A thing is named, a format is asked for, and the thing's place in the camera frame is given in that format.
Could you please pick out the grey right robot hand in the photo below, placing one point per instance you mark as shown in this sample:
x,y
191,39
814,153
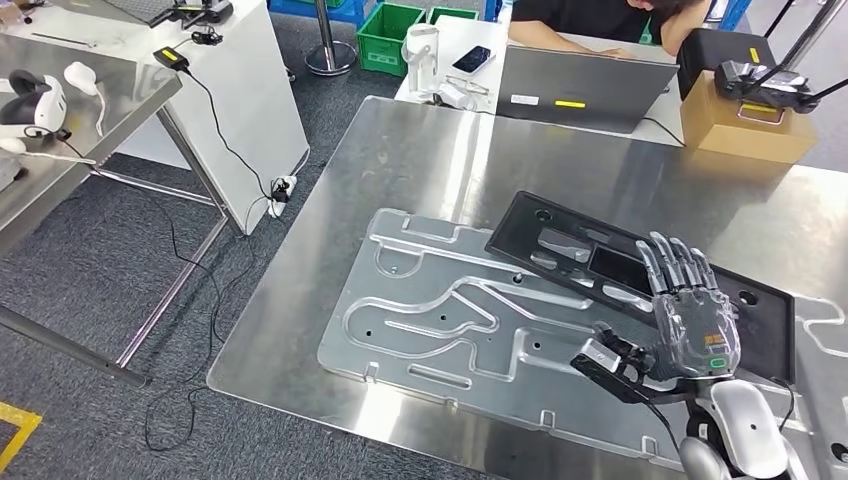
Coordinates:
x,y
696,331

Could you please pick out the black plastic panel part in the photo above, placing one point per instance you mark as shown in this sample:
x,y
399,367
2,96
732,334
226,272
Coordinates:
x,y
762,331

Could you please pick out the stainless steel workbench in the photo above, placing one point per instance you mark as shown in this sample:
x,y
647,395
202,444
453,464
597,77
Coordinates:
x,y
563,166

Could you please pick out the brown cardboard box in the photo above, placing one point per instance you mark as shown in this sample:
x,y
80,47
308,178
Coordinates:
x,y
742,139

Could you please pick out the black handheld controller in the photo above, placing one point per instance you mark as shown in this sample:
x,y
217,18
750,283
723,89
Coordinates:
x,y
762,83

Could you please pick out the silver stamped metal plate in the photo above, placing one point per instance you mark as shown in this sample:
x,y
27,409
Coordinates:
x,y
430,298

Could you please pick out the grey laptop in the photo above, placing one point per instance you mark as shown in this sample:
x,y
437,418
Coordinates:
x,y
583,86

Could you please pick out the white charger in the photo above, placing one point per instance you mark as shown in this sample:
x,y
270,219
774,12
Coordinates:
x,y
454,96

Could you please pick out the person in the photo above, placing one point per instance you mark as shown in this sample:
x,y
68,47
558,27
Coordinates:
x,y
576,13

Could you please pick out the black smartphone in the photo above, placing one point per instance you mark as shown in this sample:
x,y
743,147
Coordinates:
x,y
472,60

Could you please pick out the white desk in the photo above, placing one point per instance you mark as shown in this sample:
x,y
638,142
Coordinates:
x,y
464,33

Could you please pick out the green plastic crate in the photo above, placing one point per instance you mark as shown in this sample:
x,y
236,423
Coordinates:
x,y
450,14
384,53

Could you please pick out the white power strip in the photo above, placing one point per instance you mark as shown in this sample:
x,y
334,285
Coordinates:
x,y
277,206

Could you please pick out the blue plastic crate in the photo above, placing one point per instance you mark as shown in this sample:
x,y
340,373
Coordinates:
x,y
344,12

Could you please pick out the small black clip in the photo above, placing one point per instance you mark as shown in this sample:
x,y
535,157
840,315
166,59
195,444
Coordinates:
x,y
206,38

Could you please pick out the black adapter yellow label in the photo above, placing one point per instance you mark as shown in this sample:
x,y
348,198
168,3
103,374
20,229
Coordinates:
x,y
171,58

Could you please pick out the steel side table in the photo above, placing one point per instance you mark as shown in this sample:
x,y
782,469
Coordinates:
x,y
126,86

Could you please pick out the white VR headset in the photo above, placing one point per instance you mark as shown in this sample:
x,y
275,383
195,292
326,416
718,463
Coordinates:
x,y
46,106

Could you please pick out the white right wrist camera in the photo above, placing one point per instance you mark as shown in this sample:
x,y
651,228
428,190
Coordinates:
x,y
599,358

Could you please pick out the chrome stanchion post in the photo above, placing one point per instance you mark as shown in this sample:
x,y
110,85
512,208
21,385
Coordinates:
x,y
329,60

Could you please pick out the black camera device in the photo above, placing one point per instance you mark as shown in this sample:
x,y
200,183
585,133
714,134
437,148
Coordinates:
x,y
212,12

